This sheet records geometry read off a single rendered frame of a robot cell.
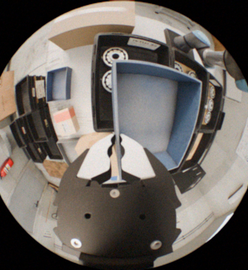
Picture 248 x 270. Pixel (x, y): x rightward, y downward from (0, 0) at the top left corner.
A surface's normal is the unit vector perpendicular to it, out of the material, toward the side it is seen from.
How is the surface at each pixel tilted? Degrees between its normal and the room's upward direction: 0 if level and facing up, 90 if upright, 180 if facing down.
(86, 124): 0
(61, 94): 0
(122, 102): 1
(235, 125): 90
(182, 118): 89
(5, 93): 74
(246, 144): 90
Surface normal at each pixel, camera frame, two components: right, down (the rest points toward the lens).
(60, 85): 0.13, 0.48
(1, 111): 1.00, 0.01
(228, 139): -0.99, 0.08
